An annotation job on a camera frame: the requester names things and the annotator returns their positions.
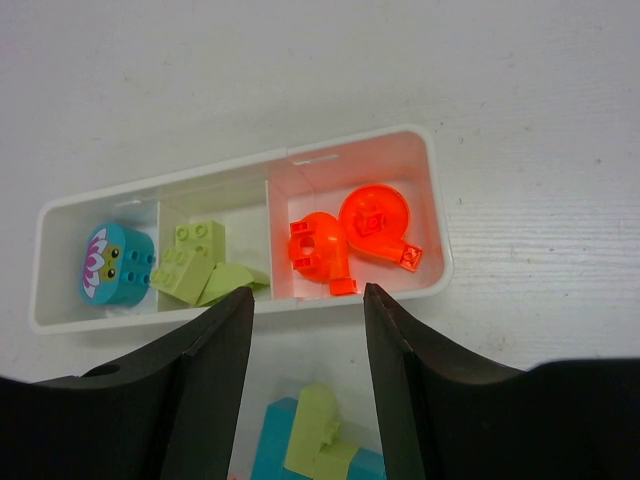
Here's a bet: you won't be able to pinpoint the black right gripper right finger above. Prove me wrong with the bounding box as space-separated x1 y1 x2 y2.
364 284 639 479

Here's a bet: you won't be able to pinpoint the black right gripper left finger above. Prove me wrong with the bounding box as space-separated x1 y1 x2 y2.
1 287 254 479

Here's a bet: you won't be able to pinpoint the lime green stepped lego brick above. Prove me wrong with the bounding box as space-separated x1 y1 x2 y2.
284 384 358 479

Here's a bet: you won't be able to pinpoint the lime green curved lego brick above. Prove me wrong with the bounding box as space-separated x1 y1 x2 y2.
196 262 270 307

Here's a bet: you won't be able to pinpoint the teal frog lego brick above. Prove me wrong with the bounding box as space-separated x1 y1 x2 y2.
80 222 156 307

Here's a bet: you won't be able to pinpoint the orange lego pieces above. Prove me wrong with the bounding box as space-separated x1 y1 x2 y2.
288 211 358 296

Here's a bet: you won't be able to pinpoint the orange round lego dish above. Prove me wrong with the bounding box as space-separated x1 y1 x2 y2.
339 184 423 272

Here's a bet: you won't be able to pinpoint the white divided plastic tray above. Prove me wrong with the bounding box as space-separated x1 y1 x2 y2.
29 125 453 335

